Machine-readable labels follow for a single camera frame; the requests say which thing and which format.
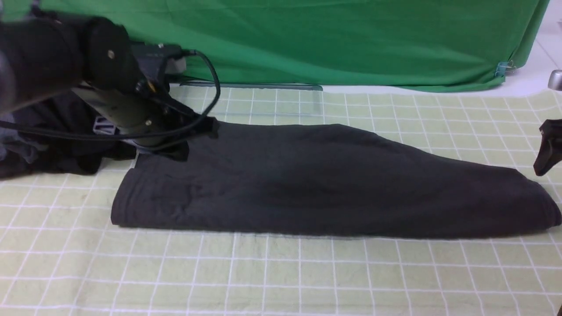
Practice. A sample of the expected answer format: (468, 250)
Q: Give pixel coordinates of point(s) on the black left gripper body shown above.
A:
(154, 123)

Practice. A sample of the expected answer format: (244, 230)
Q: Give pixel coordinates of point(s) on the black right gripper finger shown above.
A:
(550, 151)

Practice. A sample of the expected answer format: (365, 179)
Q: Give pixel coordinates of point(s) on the gray long-sleeve top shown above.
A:
(328, 180)

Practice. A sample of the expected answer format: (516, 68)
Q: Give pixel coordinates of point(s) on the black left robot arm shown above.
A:
(52, 52)

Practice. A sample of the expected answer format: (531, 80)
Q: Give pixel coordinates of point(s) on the blue binder clip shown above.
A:
(505, 68)

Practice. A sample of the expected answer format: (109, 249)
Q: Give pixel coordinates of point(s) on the pile of dark clothes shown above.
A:
(24, 154)

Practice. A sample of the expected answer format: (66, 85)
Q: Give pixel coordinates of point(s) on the gray metal strip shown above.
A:
(303, 87)

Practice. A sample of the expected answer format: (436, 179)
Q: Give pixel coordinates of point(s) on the green backdrop cloth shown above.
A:
(437, 46)

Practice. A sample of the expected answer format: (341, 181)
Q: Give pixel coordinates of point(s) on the light green checkered tablecloth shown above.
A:
(61, 256)

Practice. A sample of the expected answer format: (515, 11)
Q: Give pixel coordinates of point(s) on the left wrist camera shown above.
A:
(159, 61)

